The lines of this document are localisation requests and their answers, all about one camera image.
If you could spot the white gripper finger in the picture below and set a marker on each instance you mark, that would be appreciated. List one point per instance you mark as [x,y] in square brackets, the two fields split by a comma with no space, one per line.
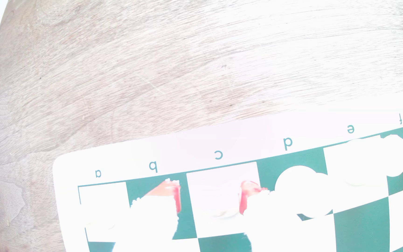
[268,217]
[152,217]

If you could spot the white chess queen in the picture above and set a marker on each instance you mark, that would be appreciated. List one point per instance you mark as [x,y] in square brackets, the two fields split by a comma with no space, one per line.
[299,185]

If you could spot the green and cream chess mat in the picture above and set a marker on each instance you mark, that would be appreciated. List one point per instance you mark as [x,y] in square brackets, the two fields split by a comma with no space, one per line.
[243,143]

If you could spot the white chess king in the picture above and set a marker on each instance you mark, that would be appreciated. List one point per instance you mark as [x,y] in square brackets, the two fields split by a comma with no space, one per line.
[359,164]

